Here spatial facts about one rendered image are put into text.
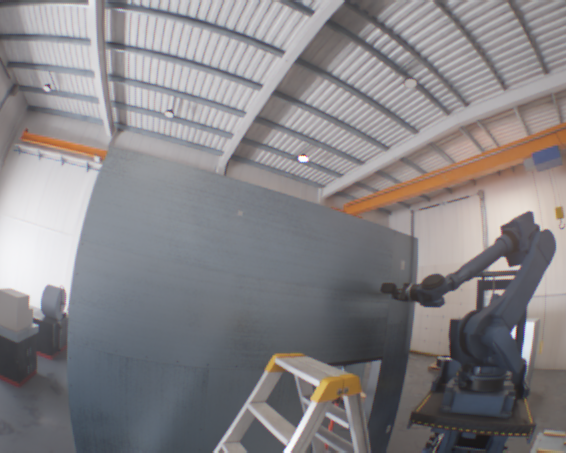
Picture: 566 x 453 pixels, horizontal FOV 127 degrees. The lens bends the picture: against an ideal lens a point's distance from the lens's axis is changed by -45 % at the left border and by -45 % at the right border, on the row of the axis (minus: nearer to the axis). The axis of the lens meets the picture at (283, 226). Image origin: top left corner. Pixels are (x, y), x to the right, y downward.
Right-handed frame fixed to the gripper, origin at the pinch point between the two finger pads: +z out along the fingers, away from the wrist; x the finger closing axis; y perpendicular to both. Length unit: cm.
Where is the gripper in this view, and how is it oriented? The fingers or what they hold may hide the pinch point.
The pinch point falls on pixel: (394, 292)
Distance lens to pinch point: 200.6
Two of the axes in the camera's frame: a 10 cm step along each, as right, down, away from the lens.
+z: -4.4, 1.7, 8.8
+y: -8.0, -5.2, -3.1
